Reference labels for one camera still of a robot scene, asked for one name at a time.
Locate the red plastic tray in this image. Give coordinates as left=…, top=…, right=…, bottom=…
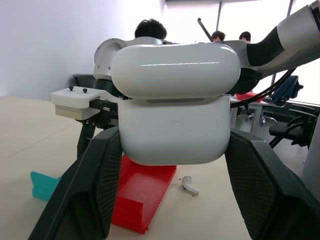
left=111, top=153, right=178, bottom=235

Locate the grey robot torso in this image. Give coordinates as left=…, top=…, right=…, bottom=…
left=301, top=117, right=320, bottom=182

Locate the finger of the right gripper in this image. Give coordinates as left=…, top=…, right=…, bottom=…
left=76, top=124, right=97, bottom=159

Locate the white earbud charging case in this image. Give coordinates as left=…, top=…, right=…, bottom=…
left=110, top=42, right=242, bottom=167

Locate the white office desk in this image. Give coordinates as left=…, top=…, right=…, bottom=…
left=229, top=96, right=272, bottom=134

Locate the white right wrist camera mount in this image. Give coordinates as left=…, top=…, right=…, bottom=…
left=50, top=86, right=106, bottom=121

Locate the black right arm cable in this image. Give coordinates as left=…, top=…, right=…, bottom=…
left=249, top=69, right=296, bottom=100
left=229, top=69, right=298, bottom=109

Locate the blue plastic tray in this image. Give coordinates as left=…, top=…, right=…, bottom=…
left=29, top=170, right=63, bottom=202

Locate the office chair with blue jacket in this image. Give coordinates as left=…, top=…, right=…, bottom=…
left=261, top=74, right=305, bottom=126

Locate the black slanted rod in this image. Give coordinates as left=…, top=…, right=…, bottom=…
left=197, top=17, right=215, bottom=41

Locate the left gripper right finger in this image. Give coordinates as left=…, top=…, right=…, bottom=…
left=224, top=129, right=320, bottom=240

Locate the person with black hair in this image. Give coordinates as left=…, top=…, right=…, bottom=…
left=238, top=31, right=252, bottom=44
left=211, top=30, right=226, bottom=42
left=134, top=18, right=168, bottom=41

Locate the white earbud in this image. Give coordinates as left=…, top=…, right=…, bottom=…
left=181, top=175, right=200, bottom=196

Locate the red flat object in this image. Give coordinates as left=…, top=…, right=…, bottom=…
left=235, top=90, right=266, bottom=104

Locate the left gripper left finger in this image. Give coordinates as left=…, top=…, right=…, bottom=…
left=28, top=126, right=124, bottom=240

